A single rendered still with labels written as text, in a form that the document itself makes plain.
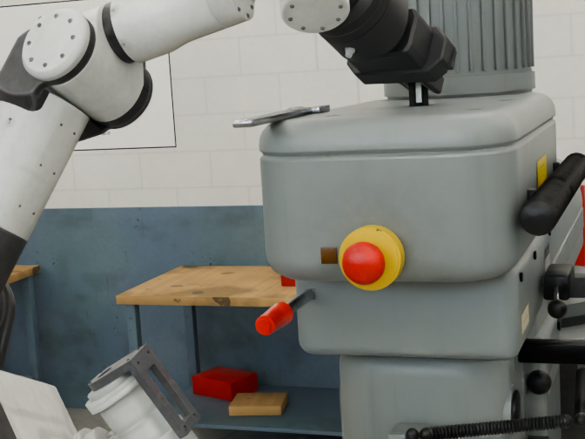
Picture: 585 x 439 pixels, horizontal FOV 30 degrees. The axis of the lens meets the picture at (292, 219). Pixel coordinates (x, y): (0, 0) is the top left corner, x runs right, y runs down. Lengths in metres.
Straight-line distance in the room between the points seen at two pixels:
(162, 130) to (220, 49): 0.57
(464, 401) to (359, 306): 0.15
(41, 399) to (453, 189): 0.44
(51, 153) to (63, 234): 5.28
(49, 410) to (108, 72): 0.34
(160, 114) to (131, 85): 4.88
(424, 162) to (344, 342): 0.25
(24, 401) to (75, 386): 5.54
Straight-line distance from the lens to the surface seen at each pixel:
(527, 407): 1.38
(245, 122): 0.99
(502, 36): 1.40
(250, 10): 1.09
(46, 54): 1.09
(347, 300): 1.15
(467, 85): 1.37
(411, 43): 1.13
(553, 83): 5.43
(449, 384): 1.18
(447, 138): 1.00
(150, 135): 6.05
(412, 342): 1.14
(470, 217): 1.01
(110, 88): 1.11
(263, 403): 5.44
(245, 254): 5.90
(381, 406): 1.21
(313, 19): 1.03
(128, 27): 1.09
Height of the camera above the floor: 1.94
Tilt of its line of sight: 8 degrees down
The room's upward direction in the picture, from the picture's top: 4 degrees counter-clockwise
